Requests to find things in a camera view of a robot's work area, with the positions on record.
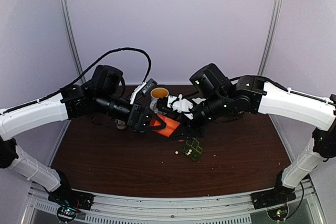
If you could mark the aluminium frame post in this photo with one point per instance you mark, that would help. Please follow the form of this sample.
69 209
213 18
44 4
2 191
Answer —
276 9
70 36

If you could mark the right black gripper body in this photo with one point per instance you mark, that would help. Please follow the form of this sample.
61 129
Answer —
190 128

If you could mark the grey lid pill bottle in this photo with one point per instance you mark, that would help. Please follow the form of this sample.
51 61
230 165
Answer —
121 125

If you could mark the left aluminium frame post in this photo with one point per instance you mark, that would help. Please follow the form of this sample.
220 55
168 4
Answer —
70 36

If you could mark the aluminium front rail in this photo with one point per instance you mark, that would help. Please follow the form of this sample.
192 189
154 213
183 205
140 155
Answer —
234 208

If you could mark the right aluminium frame post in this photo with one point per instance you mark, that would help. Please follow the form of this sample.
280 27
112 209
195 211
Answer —
276 9

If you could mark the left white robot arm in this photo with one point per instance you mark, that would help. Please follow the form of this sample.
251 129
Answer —
95 96

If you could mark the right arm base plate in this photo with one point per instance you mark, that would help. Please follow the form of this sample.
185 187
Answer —
269 198

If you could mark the orange pill bottle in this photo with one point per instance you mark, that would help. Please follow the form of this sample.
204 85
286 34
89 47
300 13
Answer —
171 126

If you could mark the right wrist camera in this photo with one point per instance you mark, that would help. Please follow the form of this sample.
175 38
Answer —
178 104

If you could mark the green weekly pill organizer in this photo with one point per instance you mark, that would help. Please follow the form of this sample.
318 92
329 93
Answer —
192 150

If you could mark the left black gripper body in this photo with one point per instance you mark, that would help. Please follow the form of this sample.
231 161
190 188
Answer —
132 121

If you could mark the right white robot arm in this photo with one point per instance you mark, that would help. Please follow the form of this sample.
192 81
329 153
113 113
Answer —
258 94

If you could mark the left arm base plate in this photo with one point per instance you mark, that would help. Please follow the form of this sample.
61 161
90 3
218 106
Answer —
76 200

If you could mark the white mug yellow inside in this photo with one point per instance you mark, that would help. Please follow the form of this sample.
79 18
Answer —
157 93

